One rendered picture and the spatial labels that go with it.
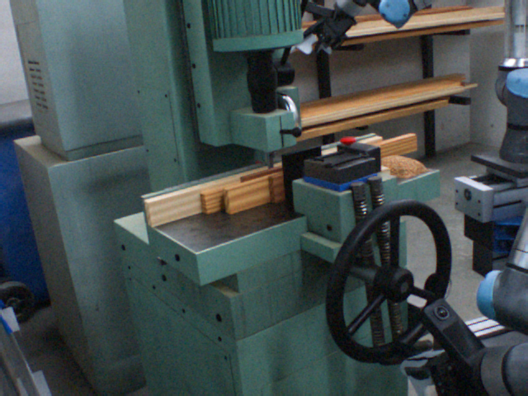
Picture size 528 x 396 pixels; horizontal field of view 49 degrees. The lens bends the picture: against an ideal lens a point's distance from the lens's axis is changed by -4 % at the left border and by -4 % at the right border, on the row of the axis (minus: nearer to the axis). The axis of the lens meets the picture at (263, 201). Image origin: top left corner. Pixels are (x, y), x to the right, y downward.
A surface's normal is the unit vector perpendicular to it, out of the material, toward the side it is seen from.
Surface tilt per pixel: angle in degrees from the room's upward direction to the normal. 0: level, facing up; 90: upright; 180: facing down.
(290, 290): 90
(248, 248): 90
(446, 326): 35
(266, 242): 90
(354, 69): 90
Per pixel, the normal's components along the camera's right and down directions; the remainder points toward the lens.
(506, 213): 0.29, 0.28
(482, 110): -0.85, 0.25
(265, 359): 0.56, 0.21
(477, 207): -0.95, 0.18
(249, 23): -0.12, 0.33
